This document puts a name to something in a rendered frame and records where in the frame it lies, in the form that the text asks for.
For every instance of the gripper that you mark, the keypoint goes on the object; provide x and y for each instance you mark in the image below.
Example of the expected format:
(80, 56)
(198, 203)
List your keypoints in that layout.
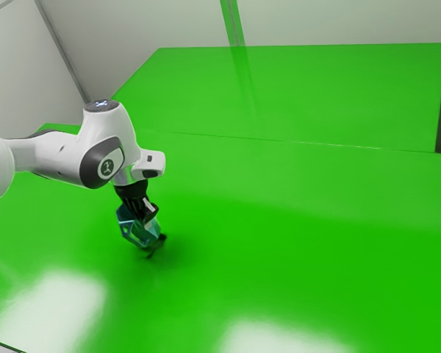
(132, 193)

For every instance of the teal faceted mug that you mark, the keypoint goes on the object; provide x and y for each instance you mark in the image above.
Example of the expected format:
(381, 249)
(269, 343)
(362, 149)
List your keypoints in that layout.
(139, 235)

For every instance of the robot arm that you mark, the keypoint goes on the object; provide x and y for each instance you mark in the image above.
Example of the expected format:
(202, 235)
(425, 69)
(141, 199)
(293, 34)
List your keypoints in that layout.
(99, 147)

